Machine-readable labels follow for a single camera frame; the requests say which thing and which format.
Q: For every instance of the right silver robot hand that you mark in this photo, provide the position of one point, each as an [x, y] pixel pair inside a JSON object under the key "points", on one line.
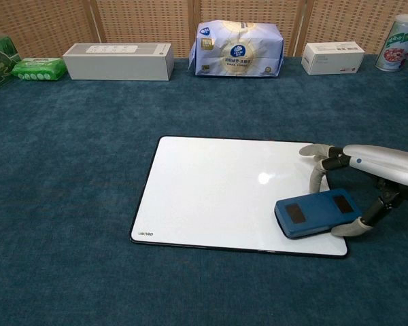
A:
{"points": [[387, 166]]}

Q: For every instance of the blue board eraser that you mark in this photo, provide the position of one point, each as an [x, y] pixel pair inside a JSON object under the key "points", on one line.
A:
{"points": [[318, 212]]}

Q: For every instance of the white drawing board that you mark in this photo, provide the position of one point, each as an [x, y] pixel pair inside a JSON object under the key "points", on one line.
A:
{"points": [[207, 197]]}

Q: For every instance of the small white carton box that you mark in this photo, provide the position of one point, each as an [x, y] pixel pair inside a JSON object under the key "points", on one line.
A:
{"points": [[331, 59]]}

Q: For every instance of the white wipes canister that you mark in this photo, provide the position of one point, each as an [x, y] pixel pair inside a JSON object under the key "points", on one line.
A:
{"points": [[396, 44]]}

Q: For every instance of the blue white tissue pack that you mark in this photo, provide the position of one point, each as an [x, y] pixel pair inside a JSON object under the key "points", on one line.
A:
{"points": [[238, 51]]}

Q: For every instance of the bamboo folding screen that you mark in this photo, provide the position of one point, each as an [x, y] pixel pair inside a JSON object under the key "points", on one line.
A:
{"points": [[139, 23]]}

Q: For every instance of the white rectangular speaker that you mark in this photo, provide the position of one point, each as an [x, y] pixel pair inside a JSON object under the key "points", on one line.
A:
{"points": [[119, 64]]}

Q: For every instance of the teal table mat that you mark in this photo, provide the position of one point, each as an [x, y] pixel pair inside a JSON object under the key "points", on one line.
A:
{"points": [[71, 169]]}

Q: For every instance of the green wet wipes pack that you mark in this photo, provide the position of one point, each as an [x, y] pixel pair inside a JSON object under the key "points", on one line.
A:
{"points": [[37, 69]]}

